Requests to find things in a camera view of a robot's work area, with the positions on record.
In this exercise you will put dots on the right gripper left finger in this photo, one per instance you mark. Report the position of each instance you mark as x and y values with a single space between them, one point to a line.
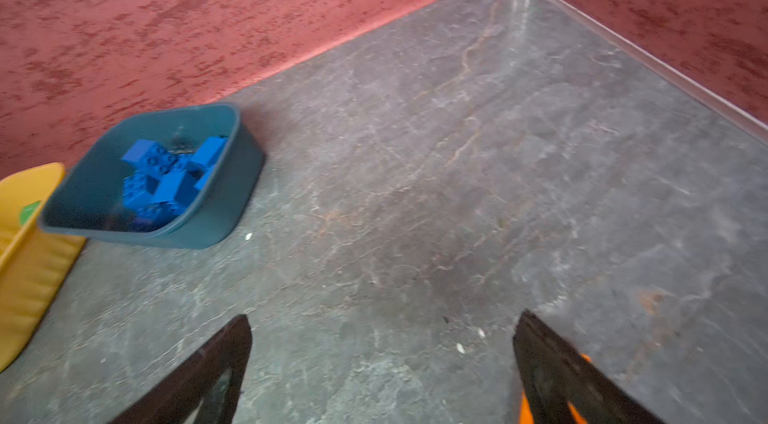
205 388

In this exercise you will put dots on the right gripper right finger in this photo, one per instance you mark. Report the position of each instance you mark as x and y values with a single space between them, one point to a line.
597 398

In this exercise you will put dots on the green hollow lego brick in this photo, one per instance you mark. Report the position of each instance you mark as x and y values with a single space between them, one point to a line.
29 212

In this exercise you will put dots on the blue long lego brick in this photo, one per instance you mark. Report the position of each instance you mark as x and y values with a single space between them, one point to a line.
150 218

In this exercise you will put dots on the orange lego brick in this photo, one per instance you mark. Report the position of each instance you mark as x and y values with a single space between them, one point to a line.
543 400

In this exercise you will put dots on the yellow plastic bin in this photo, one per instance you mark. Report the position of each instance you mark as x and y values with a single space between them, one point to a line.
34 263

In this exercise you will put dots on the teal plastic bin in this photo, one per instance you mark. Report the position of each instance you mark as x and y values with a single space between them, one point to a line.
88 201

